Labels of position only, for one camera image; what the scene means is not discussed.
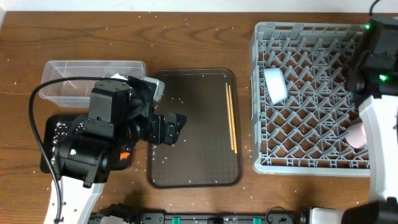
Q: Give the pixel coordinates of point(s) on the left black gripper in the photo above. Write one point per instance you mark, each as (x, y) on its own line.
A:
(161, 135)

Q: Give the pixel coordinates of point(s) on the wooden chopstick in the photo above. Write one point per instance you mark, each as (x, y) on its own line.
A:
(229, 117)
(232, 120)

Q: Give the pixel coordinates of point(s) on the orange carrot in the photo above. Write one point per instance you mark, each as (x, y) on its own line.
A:
(124, 155)

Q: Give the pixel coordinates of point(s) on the white tissue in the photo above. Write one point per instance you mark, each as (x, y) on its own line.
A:
(118, 76)

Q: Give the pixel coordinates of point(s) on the light blue rice bowl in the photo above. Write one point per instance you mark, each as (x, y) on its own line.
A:
(275, 84)

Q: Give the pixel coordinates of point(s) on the pile of white rice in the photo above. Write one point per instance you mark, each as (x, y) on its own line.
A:
(63, 129)

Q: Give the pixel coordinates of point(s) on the pink plastic cup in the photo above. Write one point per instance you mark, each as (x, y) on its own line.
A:
(356, 137)

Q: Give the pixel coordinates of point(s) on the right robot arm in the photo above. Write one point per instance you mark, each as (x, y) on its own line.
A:
(372, 77)

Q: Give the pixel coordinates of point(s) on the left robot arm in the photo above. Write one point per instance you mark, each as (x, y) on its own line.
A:
(120, 114)

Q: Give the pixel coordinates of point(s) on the clear plastic waste bin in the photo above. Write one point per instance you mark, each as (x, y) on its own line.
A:
(76, 93)

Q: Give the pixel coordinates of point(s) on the grey dishwasher rack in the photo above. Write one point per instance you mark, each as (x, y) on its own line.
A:
(305, 133)

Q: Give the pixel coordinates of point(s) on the brown serving tray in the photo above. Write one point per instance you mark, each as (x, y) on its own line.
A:
(202, 155)

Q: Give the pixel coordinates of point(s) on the black rectangular tray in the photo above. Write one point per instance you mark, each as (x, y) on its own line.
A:
(49, 131)

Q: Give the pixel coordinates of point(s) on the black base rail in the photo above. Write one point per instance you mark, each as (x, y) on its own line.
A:
(120, 213)

